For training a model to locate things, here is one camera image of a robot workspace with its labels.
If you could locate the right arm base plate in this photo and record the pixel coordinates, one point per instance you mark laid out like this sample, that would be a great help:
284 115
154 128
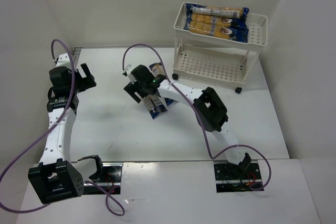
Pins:
229 181

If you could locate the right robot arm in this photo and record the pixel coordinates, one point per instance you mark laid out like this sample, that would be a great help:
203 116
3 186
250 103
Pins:
210 111

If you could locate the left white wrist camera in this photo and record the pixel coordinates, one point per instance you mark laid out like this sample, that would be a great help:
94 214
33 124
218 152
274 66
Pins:
64 60

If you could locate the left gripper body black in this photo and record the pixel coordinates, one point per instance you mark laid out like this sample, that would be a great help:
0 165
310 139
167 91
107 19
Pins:
85 79

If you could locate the white two-tier rolling cart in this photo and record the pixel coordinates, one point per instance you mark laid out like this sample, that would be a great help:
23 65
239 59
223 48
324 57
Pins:
214 59

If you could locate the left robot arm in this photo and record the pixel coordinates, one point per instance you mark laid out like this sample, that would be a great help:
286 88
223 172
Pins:
54 178

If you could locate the horizontal pasta bag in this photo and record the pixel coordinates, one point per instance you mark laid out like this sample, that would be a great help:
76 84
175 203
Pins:
224 12

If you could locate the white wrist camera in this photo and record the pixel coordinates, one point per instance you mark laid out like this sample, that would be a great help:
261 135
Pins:
127 72
64 60

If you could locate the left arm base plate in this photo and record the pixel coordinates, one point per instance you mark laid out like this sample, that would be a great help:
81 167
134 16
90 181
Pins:
111 177

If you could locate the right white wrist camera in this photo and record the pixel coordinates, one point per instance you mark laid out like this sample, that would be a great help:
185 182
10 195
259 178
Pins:
127 72

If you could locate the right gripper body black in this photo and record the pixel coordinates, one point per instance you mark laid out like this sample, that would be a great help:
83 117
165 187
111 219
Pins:
135 91

